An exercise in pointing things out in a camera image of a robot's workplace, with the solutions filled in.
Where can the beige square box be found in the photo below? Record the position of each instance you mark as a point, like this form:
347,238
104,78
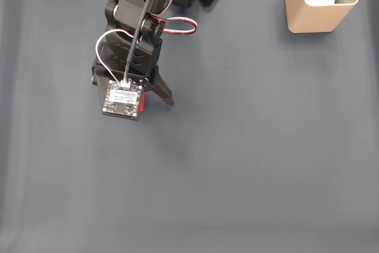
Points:
314,19

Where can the red cube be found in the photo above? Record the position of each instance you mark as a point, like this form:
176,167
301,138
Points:
142,103

